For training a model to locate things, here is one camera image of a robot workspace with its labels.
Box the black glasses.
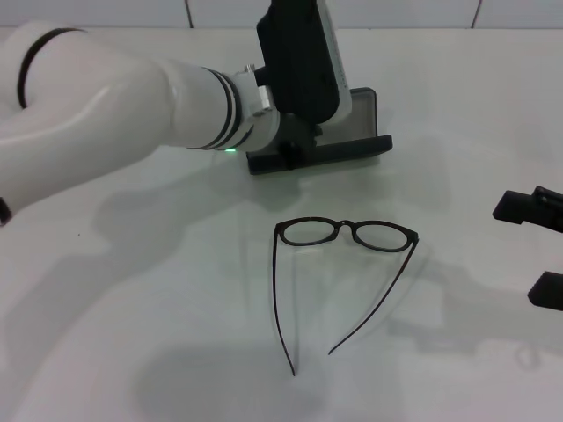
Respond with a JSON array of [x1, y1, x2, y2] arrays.
[[272, 216, 421, 378]]

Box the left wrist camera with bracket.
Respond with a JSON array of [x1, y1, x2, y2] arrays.
[[256, 0, 353, 125]]

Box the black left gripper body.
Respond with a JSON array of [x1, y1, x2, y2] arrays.
[[275, 112, 321, 171]]

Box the black glasses case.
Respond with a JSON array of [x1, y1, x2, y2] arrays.
[[245, 86, 394, 177]]

